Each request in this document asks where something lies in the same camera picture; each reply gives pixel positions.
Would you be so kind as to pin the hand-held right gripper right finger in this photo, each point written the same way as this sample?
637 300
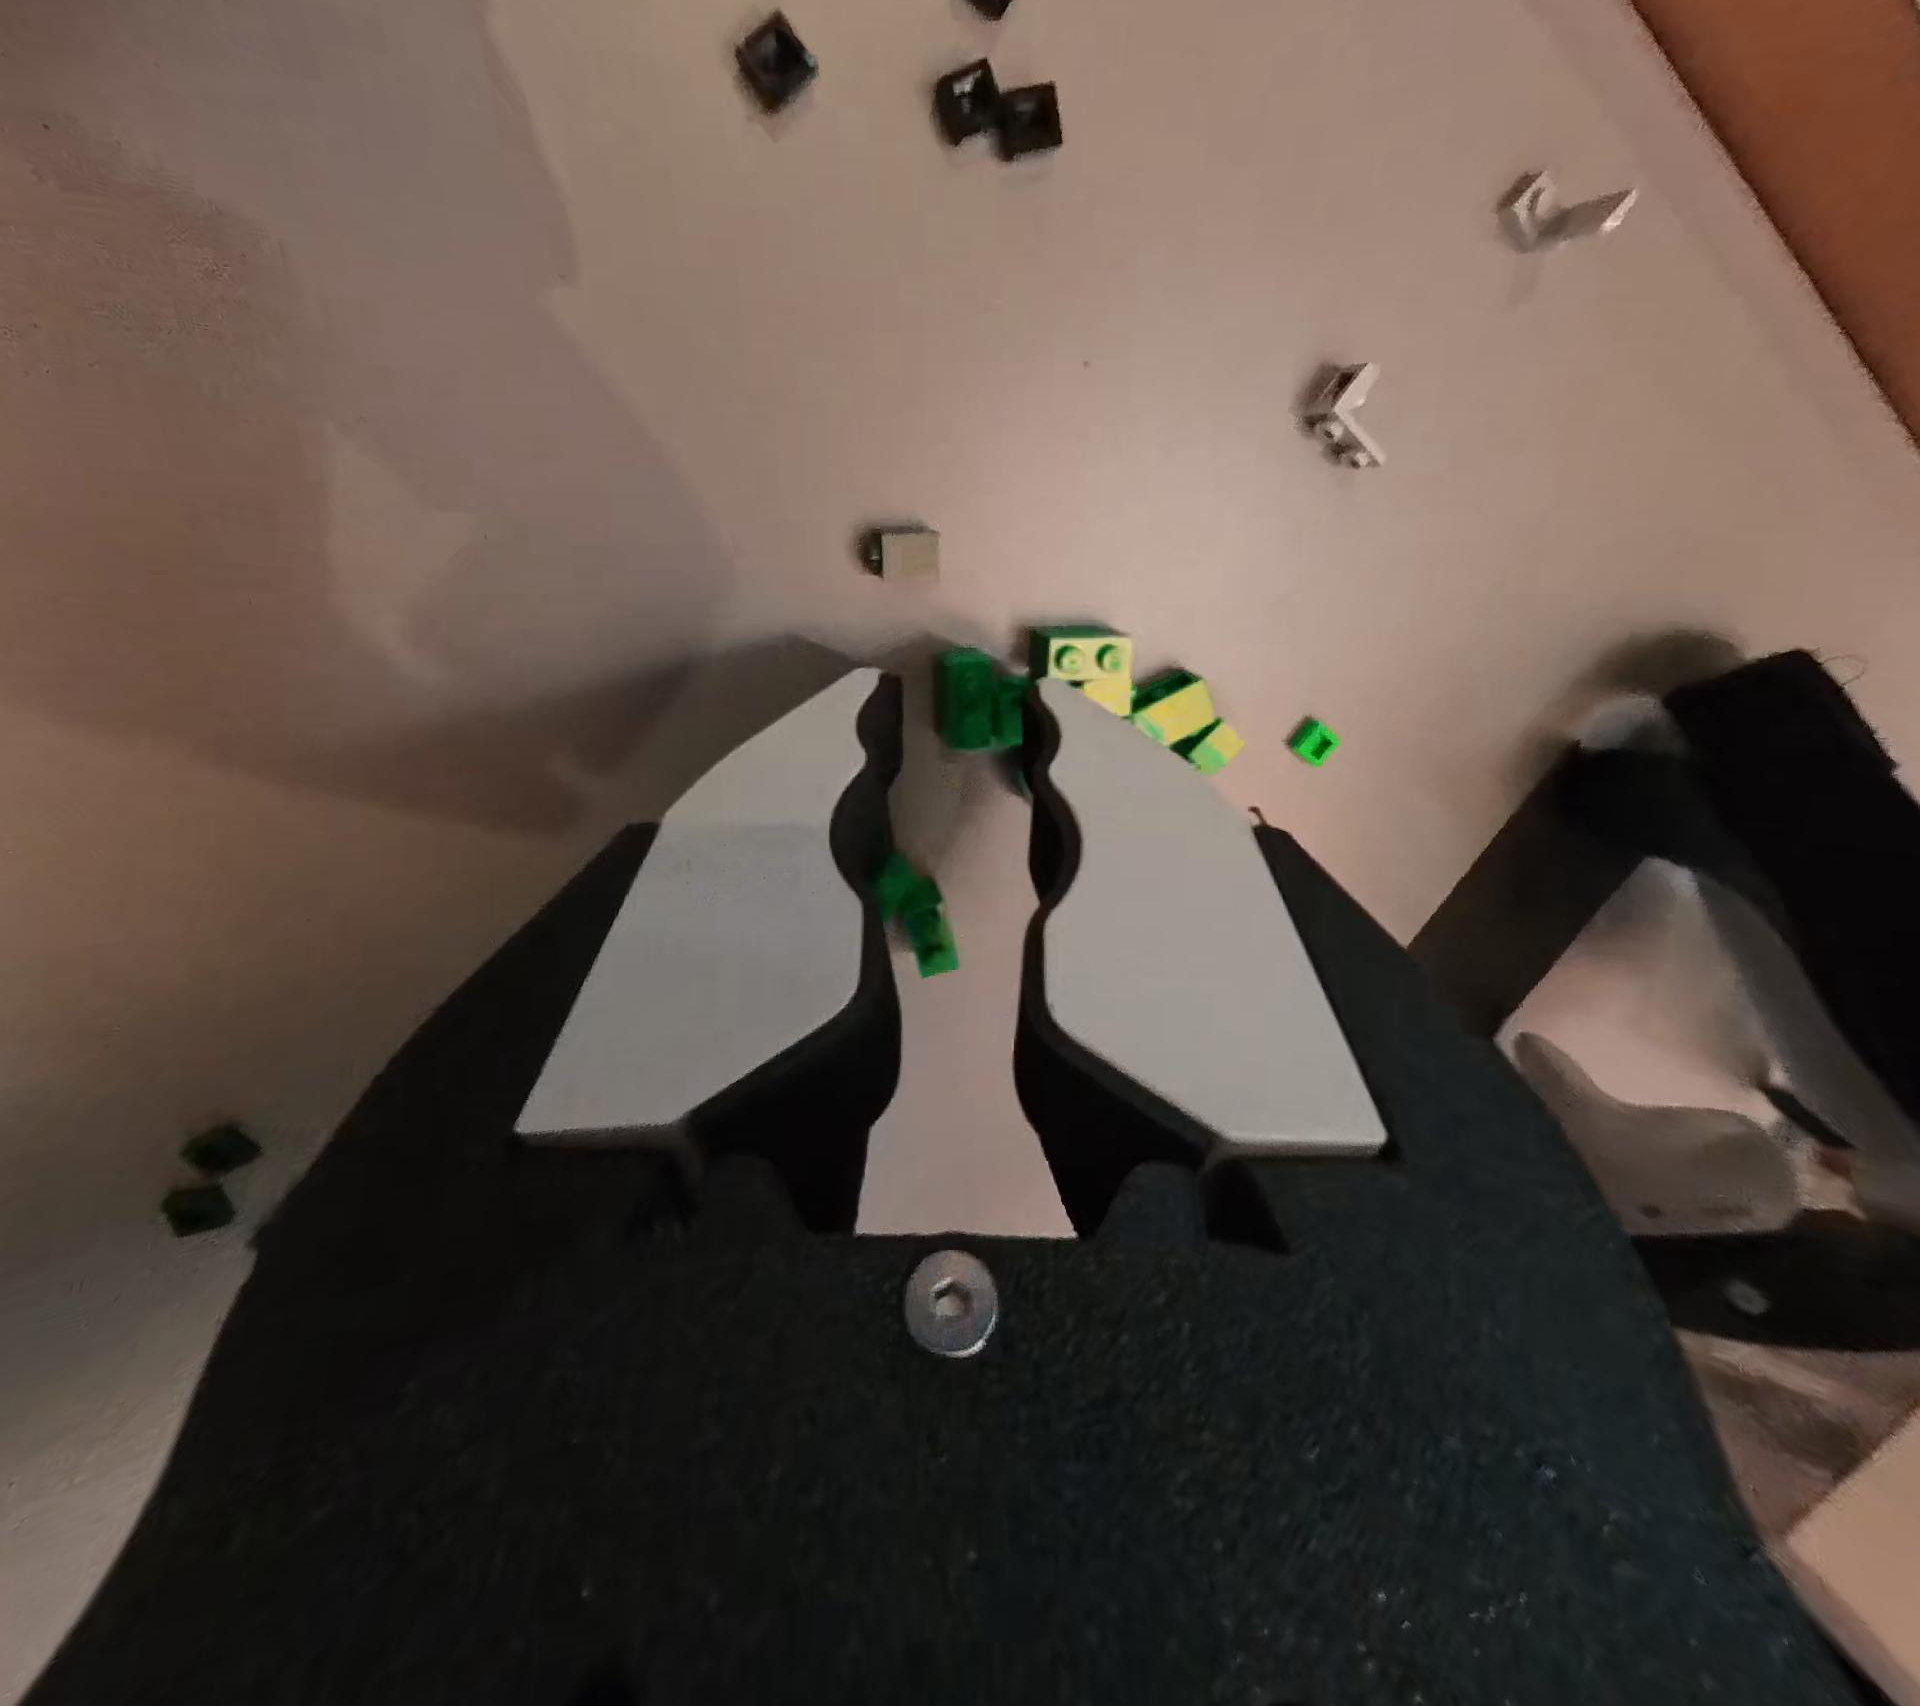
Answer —
1184 971

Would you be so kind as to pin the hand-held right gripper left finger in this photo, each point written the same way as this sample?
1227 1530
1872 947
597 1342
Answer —
720 956

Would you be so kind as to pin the tiny green lego piece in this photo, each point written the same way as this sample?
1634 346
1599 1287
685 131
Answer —
1314 740

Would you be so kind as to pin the small dark green lego piece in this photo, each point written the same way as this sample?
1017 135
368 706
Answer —
223 1148
195 1207

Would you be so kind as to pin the black chair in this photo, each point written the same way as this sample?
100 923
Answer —
1784 747

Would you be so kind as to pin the grey lego bracket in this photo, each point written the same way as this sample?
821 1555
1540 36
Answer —
1560 214
1342 412

